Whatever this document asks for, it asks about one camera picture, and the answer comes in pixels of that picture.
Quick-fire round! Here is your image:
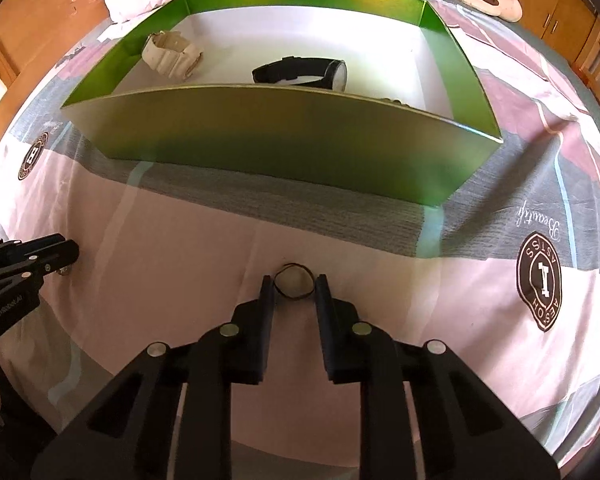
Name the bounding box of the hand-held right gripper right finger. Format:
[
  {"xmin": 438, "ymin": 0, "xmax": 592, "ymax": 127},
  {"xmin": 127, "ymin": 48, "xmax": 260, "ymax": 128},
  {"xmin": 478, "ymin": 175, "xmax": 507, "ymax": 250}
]
[{"xmin": 316, "ymin": 274, "xmax": 563, "ymax": 480}]

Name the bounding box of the white wrist watch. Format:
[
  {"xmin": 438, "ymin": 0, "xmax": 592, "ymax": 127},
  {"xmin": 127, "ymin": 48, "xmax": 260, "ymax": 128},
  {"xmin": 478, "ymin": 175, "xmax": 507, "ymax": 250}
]
[{"xmin": 141, "ymin": 31, "xmax": 203, "ymax": 80}]

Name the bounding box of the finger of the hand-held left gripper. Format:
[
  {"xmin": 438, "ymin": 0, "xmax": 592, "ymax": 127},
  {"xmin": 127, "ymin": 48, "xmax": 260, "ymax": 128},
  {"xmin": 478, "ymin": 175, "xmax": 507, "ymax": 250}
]
[
  {"xmin": 0, "ymin": 232, "xmax": 66, "ymax": 273},
  {"xmin": 0, "ymin": 240, "xmax": 80, "ymax": 306}
]

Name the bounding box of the black wrist watch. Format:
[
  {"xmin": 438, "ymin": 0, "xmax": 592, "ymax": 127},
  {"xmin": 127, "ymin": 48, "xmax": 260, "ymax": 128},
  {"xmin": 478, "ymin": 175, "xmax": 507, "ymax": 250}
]
[{"xmin": 251, "ymin": 56, "xmax": 348, "ymax": 92}]

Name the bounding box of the green cardboard box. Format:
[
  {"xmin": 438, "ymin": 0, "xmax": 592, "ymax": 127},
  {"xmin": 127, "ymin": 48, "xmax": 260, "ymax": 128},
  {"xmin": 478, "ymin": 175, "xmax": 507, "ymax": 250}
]
[{"xmin": 60, "ymin": 0, "xmax": 504, "ymax": 207}]

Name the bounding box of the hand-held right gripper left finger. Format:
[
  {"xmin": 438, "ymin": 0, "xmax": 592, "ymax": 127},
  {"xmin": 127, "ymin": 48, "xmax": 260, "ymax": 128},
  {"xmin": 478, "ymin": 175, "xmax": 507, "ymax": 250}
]
[{"xmin": 30, "ymin": 275, "xmax": 276, "ymax": 480}]

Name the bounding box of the black hair tie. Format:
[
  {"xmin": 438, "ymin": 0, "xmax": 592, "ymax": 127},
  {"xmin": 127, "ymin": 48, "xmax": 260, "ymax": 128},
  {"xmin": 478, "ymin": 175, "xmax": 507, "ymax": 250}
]
[{"xmin": 273, "ymin": 263, "xmax": 315, "ymax": 302}]

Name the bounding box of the wooden wardrobe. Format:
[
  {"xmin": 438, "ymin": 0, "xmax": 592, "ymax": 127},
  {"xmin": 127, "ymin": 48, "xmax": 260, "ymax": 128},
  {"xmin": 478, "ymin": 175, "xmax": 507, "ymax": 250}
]
[{"xmin": 0, "ymin": 0, "xmax": 113, "ymax": 76}]

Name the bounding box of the printed patchwork bed sheet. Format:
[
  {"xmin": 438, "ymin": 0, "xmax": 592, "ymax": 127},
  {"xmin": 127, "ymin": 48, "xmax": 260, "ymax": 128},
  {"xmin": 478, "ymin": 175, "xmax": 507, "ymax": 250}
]
[{"xmin": 0, "ymin": 0, "xmax": 600, "ymax": 480}]

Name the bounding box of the wooden cabinet with handles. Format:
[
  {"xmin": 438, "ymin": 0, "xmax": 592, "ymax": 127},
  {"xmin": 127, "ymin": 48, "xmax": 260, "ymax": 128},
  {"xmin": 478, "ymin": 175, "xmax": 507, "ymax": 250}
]
[{"xmin": 495, "ymin": 0, "xmax": 598, "ymax": 51}]

